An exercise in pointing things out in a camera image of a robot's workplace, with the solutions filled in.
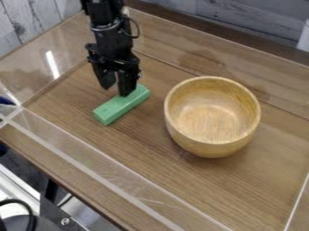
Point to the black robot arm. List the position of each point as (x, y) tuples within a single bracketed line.
[(106, 12)]

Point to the black table leg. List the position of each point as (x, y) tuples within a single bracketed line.
[(51, 190)]

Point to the clear acrylic tray enclosure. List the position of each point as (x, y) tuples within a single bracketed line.
[(124, 168)]

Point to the black metal bracket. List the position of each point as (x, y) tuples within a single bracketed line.
[(54, 219)]

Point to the light wooden bowl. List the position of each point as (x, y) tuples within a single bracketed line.
[(211, 115)]

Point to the green rectangular block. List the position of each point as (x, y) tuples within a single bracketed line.
[(118, 106)]

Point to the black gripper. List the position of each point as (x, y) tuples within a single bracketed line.
[(112, 59)]

